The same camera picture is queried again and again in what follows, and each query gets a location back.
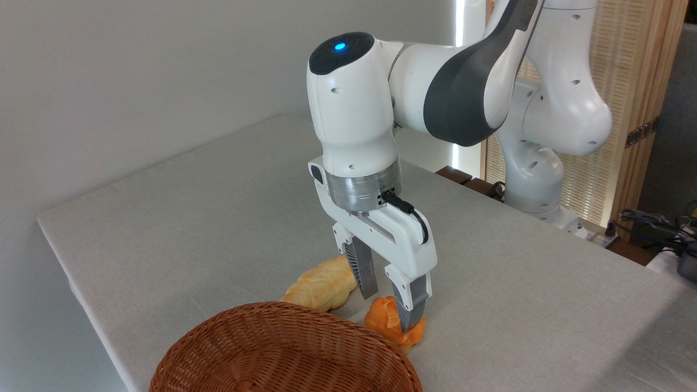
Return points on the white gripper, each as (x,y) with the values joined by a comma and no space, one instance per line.
(403,245)

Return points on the round orange bread bun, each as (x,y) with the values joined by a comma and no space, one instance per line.
(384,318)

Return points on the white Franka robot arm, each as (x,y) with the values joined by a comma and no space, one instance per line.
(354,109)

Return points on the long pale bread loaf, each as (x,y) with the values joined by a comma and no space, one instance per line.
(321,286)

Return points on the brown wicker basket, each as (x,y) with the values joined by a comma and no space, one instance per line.
(283,354)

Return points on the dark brown wooden block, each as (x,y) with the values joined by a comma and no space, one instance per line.
(482,188)
(453,175)

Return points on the grey tablecloth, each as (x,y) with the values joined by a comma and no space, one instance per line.
(517,305)

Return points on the metal screen hinge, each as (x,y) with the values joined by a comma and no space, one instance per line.
(642,132)

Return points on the dark grey round container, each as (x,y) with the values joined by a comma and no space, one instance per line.
(689,268)

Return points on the wooden slatted screen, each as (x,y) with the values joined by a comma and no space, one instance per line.
(631,54)

